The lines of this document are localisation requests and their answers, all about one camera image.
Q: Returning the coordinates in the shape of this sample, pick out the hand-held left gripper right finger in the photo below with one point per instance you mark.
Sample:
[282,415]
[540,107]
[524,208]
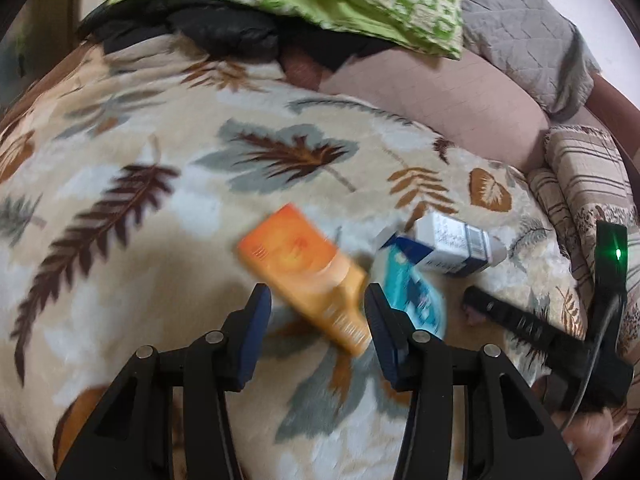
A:
[382,330]

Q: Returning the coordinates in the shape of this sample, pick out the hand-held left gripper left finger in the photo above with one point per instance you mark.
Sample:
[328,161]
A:
[252,330]

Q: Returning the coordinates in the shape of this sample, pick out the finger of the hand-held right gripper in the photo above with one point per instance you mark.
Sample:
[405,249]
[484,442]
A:
[505,315]

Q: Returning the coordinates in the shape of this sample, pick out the teal foil packet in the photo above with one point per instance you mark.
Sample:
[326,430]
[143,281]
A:
[415,290]

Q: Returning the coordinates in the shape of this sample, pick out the orange carton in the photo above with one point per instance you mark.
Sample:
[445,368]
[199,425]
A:
[295,255]

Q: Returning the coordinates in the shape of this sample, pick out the blue and white carton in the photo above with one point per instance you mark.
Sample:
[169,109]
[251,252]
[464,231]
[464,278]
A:
[450,242]

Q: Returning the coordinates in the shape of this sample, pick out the person's right hand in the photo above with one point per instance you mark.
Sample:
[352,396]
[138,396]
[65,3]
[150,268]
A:
[595,435]

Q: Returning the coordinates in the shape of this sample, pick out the floral striped folded quilt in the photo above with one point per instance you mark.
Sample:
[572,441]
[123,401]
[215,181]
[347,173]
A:
[580,170]

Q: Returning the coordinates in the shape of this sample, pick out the leaf print beige blanket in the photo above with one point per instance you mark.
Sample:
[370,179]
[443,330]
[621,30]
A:
[150,240]

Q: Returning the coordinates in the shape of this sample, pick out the grey quilted pillow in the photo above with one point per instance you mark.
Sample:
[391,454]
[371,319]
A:
[520,25]

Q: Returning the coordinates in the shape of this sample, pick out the black jacket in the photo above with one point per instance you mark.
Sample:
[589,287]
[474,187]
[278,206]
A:
[215,30]

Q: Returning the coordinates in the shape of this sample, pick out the green checkered quilt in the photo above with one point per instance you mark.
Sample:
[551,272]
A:
[350,0]

